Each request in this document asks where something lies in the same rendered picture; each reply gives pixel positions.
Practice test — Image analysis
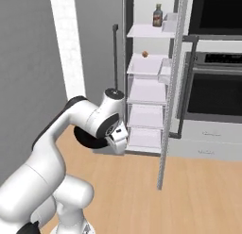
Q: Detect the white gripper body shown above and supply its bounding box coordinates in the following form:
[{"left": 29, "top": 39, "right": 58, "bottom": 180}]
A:
[{"left": 106, "top": 131, "right": 130, "bottom": 156}]

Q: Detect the open fridge with shelves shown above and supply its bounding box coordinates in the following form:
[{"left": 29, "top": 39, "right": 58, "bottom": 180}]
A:
[{"left": 123, "top": 0, "right": 181, "bottom": 158}]

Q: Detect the brown bottle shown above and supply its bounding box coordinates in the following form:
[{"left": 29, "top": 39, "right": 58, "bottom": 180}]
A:
[{"left": 152, "top": 3, "right": 164, "bottom": 27}]

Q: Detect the dark fridge door handle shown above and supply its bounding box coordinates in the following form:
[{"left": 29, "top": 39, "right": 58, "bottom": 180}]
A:
[{"left": 169, "top": 34, "right": 200, "bottom": 140}]

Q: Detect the pale grey drawer front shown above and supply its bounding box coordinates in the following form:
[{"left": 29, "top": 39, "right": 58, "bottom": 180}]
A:
[
  {"left": 169, "top": 120, "right": 242, "bottom": 145},
  {"left": 167, "top": 139, "right": 242, "bottom": 162}
]

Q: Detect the black steel oven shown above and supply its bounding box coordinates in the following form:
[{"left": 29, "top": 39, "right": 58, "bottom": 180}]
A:
[{"left": 181, "top": 51, "right": 242, "bottom": 125}]

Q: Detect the grey fridge door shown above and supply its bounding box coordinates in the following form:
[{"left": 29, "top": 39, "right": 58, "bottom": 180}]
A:
[{"left": 156, "top": 0, "right": 191, "bottom": 192}]

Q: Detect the black built-in microwave oven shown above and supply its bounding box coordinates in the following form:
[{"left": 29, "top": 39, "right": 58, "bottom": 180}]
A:
[{"left": 188, "top": 0, "right": 242, "bottom": 42}]

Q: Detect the thin black upright handle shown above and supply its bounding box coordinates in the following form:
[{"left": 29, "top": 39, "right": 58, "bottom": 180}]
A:
[{"left": 112, "top": 24, "right": 120, "bottom": 90}]

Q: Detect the black bowl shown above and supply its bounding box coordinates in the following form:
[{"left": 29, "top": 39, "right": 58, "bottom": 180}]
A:
[{"left": 73, "top": 125, "right": 110, "bottom": 150}]

